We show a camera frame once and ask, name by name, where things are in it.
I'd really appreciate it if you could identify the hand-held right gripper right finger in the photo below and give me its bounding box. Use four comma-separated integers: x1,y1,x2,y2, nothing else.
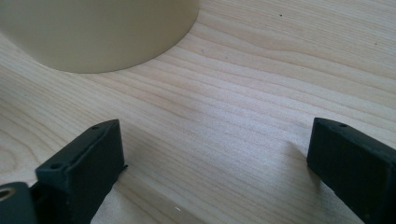
306,117,396,224

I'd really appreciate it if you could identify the beige round container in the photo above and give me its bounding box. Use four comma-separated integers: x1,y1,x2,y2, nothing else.
0,0,200,75

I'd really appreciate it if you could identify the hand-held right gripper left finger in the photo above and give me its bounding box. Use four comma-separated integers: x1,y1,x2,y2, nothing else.
29,119,129,224

